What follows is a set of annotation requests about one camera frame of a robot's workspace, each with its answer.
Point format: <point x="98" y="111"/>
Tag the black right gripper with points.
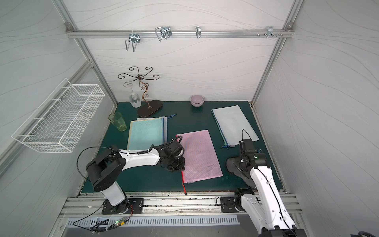
<point x="246" y="145"/>

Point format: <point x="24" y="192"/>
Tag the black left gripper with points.
<point x="179" y="161"/>

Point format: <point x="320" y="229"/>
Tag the pink mesh document bag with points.
<point x="201" y="162"/>

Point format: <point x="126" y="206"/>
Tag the blue zipper document bag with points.
<point x="231" y="121"/>

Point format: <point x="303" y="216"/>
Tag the grey blue microfibre cloth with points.
<point x="233" y="166"/>

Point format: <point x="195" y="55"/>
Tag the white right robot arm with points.
<point x="262" y="202"/>

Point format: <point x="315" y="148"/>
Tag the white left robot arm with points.
<point x="104" y="170"/>

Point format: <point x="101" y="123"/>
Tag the teal mesh document bag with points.
<point x="144" y="133"/>

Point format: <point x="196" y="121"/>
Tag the dark oval stand base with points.
<point x="151" y="106"/>

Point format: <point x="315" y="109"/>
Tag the lilac ceramic bowl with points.
<point x="197" y="100"/>

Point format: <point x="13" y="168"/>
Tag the hanging wine glass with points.
<point x="134" y="98"/>

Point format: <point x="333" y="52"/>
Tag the green plastic cup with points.
<point x="117" y="120"/>

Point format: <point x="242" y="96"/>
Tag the white vent strip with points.
<point x="152" y="221"/>

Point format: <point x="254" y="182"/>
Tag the metal hook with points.
<point x="270" y="33"/>
<point x="132" y="42"/>
<point x="198" y="32"/>
<point x="163" y="32"/>

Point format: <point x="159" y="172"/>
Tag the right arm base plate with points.
<point x="231" y="205"/>

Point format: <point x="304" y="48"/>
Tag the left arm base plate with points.
<point x="129" y="206"/>

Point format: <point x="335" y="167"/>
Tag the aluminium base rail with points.
<point x="154" y="204"/>

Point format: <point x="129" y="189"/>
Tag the white wire basket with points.
<point x="57" y="125"/>

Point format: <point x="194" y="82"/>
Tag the aluminium top cross rail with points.
<point x="176" y="34"/>

